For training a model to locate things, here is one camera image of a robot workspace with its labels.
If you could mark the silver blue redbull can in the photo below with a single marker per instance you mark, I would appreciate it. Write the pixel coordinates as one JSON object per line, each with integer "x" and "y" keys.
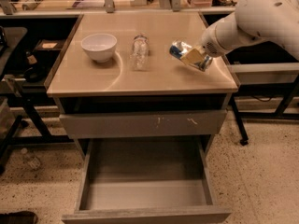
{"x": 178, "y": 48}

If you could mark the grey drawer cabinet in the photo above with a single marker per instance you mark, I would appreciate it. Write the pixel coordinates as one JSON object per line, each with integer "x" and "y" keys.
{"x": 80, "y": 86}

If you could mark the closed grey top drawer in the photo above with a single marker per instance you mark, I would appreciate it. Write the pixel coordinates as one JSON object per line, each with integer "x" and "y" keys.
{"x": 143, "y": 124}

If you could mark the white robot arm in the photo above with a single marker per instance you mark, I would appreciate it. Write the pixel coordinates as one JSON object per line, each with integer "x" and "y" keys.
{"x": 252, "y": 22}

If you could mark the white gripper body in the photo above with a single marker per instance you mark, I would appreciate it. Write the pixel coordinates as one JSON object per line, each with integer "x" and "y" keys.
{"x": 209, "y": 45}

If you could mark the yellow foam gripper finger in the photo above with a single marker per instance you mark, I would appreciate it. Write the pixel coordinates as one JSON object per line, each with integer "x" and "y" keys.
{"x": 194, "y": 55}

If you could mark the plastic bottle on floor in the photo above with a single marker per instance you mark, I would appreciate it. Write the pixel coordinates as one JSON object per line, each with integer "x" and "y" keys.
{"x": 31, "y": 159}

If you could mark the black shoe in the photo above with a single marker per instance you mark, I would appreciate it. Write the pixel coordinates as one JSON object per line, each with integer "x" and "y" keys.
{"x": 23, "y": 217}

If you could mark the black side table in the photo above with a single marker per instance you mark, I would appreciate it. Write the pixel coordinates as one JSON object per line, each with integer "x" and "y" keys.
{"x": 10, "y": 39}

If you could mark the open grey middle drawer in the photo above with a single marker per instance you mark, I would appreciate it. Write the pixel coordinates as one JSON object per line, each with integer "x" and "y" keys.
{"x": 146, "y": 181}

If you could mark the white ceramic bowl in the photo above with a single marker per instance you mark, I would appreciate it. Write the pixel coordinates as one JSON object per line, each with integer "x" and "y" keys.
{"x": 99, "y": 47}

